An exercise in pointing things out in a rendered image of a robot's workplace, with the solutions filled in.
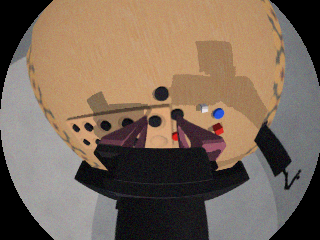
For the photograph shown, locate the blue disc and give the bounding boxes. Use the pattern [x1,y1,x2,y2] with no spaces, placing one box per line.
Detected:
[213,108,224,119]

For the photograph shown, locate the red disc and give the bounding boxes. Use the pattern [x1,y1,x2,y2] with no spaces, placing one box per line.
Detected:
[172,131,178,141]

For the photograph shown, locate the red cube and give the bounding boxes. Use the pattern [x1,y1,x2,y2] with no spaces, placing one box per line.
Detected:
[212,123,224,135]

